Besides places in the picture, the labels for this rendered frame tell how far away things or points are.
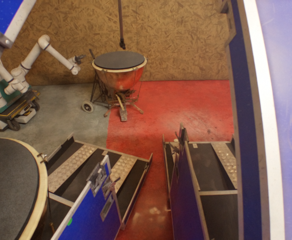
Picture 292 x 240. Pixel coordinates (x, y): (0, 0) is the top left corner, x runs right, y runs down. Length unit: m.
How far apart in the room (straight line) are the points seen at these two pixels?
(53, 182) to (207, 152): 1.68
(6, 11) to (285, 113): 0.55
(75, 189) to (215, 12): 3.29
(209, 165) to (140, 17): 2.49
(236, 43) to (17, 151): 1.03
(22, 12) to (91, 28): 3.01
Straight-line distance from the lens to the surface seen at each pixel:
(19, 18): 0.47
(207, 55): 3.76
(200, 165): 2.14
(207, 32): 3.64
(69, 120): 2.89
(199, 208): 0.79
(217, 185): 2.03
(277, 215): 0.39
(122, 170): 1.98
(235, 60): 0.48
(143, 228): 1.76
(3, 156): 1.11
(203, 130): 2.61
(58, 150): 2.29
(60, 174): 2.03
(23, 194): 0.90
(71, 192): 1.99
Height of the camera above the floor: 1.64
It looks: 38 degrees down
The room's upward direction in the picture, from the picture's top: straight up
